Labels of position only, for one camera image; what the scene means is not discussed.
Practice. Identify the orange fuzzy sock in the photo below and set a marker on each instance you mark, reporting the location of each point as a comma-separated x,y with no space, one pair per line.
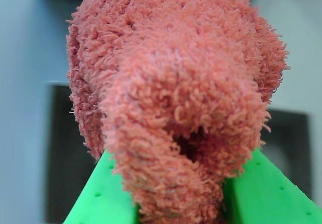
171,83

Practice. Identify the shallow cardboard box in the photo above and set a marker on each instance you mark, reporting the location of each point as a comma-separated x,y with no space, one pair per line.
63,158

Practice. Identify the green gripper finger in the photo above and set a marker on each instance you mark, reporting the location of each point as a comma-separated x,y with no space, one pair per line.
100,198
271,196

